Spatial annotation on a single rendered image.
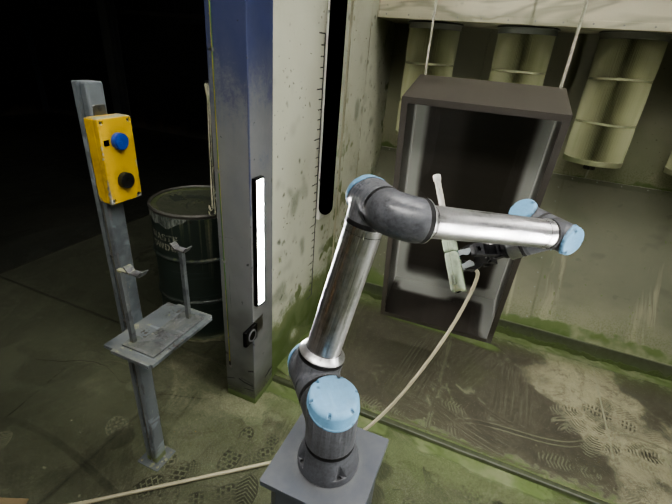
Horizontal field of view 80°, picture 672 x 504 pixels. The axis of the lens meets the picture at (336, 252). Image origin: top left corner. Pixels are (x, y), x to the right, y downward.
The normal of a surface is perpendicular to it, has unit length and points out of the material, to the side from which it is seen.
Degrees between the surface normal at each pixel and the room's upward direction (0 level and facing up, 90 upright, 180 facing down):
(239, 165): 90
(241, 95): 90
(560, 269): 57
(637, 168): 90
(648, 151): 90
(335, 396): 5
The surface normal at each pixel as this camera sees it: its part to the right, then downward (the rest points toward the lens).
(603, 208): -0.29, -0.16
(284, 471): 0.07, -0.89
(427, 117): -0.36, 0.57
